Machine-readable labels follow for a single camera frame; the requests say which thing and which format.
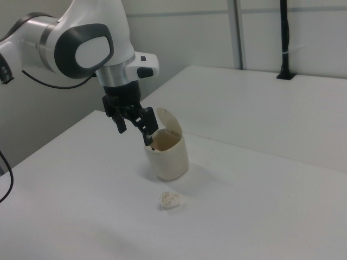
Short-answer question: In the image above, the small white lidded bin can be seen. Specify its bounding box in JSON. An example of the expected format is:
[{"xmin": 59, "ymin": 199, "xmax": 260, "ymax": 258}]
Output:
[{"xmin": 143, "ymin": 107, "xmax": 189, "ymax": 181}]

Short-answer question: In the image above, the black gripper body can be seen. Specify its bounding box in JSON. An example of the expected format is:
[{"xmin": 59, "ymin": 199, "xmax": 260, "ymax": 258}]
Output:
[{"xmin": 102, "ymin": 82, "xmax": 144, "ymax": 119}]

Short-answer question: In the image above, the grey partition post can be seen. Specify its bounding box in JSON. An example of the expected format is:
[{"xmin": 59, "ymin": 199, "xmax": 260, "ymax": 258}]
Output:
[{"xmin": 234, "ymin": 0, "xmax": 246, "ymax": 70}]

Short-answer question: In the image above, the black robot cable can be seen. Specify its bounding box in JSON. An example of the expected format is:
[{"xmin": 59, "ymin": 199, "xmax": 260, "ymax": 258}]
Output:
[{"xmin": 0, "ymin": 69, "xmax": 96, "ymax": 203}]

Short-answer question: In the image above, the black pole with base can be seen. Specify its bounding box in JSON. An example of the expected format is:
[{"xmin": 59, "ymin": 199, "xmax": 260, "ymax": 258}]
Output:
[{"xmin": 276, "ymin": 0, "xmax": 296, "ymax": 81}]

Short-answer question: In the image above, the white paper trash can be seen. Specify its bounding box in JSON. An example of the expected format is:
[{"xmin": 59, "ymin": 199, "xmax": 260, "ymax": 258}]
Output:
[{"xmin": 158, "ymin": 191, "xmax": 181, "ymax": 210}]

